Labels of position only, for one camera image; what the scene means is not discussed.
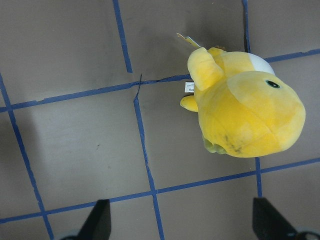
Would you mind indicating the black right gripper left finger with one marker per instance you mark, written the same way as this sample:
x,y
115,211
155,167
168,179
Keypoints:
x,y
98,223

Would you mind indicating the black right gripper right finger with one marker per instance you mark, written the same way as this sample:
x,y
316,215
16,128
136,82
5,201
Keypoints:
x,y
268,223

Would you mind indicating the yellow plush dinosaur toy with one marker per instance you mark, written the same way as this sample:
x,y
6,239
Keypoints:
x,y
244,110

